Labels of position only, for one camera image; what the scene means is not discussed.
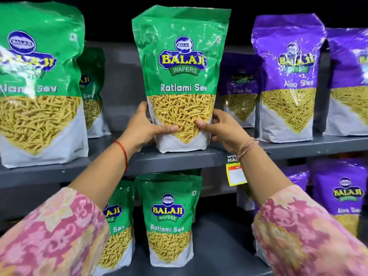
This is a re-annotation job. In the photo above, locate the person's right hand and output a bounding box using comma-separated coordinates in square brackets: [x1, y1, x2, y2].
[195, 108, 256, 154]

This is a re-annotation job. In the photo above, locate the purple snack packet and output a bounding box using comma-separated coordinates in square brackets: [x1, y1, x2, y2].
[251, 13, 327, 143]
[312, 159, 368, 238]
[218, 52, 264, 128]
[323, 28, 368, 137]
[283, 165, 310, 192]

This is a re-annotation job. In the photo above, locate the red thread bracelet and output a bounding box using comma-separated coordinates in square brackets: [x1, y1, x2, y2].
[112, 140, 129, 171]

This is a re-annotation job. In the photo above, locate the person's right forearm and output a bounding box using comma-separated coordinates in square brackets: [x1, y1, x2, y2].
[237, 141, 294, 208]

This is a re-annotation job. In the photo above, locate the pink floral right sleeve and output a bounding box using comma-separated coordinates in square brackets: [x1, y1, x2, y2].
[251, 185, 368, 276]

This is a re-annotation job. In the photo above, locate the yellow price tag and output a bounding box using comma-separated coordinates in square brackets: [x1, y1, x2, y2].
[226, 154, 248, 187]

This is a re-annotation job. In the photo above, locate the pink floral sleeve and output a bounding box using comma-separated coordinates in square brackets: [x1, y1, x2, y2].
[251, 185, 368, 276]
[0, 187, 111, 276]

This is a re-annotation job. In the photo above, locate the pink floral left sleeve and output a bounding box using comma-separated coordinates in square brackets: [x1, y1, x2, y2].
[0, 187, 111, 276]

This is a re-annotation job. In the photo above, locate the person's left forearm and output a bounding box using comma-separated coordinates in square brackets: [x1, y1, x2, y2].
[68, 140, 136, 211]

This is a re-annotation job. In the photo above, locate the person's left hand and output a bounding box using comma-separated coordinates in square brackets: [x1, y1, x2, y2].
[119, 101, 179, 156]

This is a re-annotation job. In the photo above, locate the beige thread bracelet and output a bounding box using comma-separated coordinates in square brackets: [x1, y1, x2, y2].
[236, 137, 260, 161]

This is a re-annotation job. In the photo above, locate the green snack packet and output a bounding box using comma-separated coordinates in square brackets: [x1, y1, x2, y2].
[0, 1, 89, 169]
[132, 5, 232, 154]
[135, 173, 203, 268]
[77, 47, 111, 138]
[93, 179, 136, 276]

